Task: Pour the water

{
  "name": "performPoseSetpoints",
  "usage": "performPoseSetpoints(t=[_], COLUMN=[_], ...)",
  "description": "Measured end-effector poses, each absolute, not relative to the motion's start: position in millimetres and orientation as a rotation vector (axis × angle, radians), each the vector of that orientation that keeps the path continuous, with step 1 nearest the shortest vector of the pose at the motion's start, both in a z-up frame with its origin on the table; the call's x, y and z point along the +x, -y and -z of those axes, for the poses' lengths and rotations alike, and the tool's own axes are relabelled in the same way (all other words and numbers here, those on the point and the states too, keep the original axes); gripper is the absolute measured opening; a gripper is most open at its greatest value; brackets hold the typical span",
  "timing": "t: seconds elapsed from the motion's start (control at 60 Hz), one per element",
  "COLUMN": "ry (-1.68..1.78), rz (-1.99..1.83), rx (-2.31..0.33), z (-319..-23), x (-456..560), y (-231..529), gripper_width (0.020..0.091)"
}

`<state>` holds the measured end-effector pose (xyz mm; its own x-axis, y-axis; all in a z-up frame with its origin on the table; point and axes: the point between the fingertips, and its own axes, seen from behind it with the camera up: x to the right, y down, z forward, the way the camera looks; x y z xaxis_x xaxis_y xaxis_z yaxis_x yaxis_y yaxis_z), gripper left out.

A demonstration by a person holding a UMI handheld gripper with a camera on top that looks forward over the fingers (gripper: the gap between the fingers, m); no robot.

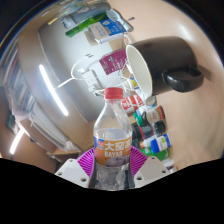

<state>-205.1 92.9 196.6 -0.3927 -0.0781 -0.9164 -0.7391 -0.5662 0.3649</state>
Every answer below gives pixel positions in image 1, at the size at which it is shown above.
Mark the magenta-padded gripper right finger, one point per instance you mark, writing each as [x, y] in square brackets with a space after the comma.
[138, 160]

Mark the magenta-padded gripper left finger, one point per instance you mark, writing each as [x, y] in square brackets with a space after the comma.
[87, 160]

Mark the clear red-capped drink bottle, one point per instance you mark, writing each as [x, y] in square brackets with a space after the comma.
[112, 146]

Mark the green translucent bottle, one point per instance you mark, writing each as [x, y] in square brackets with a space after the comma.
[160, 155]

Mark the red and white can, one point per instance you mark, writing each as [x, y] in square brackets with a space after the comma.
[133, 101]

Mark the ceiling tube light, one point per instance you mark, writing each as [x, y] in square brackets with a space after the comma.
[16, 142]

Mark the under-shelf light strip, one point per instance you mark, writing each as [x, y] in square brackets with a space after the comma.
[53, 90]

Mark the magenta pouch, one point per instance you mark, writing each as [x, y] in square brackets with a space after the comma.
[113, 61]

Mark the black mug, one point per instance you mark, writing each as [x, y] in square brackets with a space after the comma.
[166, 60]

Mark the white jar with blue label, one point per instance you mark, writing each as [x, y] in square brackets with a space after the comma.
[106, 31]

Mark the grey tumbler bottle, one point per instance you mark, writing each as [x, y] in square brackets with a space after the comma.
[80, 15]

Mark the white wall power strip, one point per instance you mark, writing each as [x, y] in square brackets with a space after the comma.
[90, 80]

